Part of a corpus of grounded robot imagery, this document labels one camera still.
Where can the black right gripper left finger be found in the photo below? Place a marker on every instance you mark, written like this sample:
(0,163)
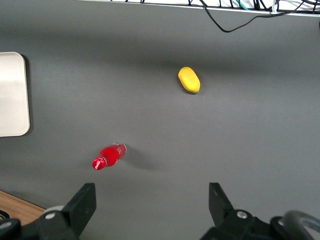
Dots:
(80,207)

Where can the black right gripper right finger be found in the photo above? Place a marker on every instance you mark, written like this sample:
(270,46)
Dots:
(222,207)

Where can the red drink bottle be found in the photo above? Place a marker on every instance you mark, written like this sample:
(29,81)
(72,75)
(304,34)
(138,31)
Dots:
(110,155)

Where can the yellow lemon toy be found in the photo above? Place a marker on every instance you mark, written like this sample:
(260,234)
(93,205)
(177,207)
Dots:
(189,80)

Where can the beige rectangular tray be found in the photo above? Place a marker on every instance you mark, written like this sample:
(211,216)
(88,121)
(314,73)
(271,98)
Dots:
(12,95)

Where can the wooden drawer cabinet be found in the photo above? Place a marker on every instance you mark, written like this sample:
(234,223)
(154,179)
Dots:
(17,208)

